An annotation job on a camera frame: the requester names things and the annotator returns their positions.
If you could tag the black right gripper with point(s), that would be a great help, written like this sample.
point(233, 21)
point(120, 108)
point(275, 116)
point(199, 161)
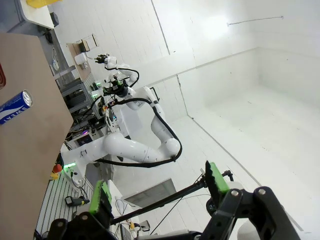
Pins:
point(117, 90)

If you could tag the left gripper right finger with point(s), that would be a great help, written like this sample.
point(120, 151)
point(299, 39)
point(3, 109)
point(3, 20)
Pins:
point(217, 182)

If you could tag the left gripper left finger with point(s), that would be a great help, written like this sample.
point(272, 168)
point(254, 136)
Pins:
point(100, 200)

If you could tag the blue Pocari Sweat can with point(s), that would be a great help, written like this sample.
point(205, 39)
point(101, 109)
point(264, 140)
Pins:
point(15, 107)

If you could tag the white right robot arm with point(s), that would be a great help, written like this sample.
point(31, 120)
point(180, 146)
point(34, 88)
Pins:
point(130, 147)

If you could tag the slotted aluminium robot base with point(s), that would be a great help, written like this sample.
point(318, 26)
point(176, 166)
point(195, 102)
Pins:
point(57, 200)

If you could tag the yellow plastic shopping basket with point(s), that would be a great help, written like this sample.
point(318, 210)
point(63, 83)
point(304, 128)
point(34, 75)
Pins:
point(37, 2)

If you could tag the white humanoid robot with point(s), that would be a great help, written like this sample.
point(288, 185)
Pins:
point(111, 63)

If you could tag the black handheld scanner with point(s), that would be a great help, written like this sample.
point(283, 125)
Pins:
point(71, 200)

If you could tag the white box device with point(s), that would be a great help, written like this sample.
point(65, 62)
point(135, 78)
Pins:
point(80, 58)

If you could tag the grey metal panel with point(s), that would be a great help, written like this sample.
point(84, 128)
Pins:
point(150, 193)

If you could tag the red emergency stop button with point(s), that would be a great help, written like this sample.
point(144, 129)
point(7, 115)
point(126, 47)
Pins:
point(57, 168)

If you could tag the wooden board panel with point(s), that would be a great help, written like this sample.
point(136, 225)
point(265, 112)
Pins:
point(77, 47)

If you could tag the black tripod pole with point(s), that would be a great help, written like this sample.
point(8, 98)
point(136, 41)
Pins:
point(160, 201)

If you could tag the small dark monitor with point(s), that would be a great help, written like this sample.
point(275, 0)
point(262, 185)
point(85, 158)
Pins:
point(83, 140)

